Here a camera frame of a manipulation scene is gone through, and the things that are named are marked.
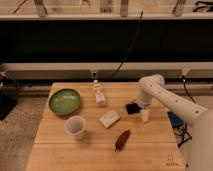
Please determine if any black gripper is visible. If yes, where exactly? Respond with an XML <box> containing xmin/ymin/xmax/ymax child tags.
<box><xmin>126</xmin><ymin>103</ymin><xmax>149</xmax><ymax>123</ymax></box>

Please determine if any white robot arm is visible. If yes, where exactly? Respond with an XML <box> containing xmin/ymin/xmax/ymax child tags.
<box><xmin>134</xmin><ymin>74</ymin><xmax>213</xmax><ymax>171</ymax></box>

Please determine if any green ceramic bowl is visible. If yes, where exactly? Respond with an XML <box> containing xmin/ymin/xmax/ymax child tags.
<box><xmin>48</xmin><ymin>88</ymin><xmax>81</xmax><ymax>116</ymax></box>

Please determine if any blue box beside table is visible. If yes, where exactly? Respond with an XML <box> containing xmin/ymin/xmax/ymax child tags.
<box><xmin>168</xmin><ymin>112</ymin><xmax>184</xmax><ymax>128</ymax></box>

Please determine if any small white bottle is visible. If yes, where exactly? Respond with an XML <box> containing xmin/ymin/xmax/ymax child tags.
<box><xmin>93</xmin><ymin>80</ymin><xmax>106</xmax><ymax>107</ymax></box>

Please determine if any black object at left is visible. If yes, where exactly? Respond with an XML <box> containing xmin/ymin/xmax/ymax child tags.
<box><xmin>0</xmin><ymin>93</ymin><xmax>17</xmax><ymax>120</ymax></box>

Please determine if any black cable at right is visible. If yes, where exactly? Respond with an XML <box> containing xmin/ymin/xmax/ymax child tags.
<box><xmin>180</xmin><ymin>75</ymin><xmax>197</xmax><ymax>104</ymax></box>

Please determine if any black hanging cable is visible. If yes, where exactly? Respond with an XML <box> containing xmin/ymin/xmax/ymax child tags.
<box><xmin>105</xmin><ymin>9</ymin><xmax>145</xmax><ymax>81</ymax></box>

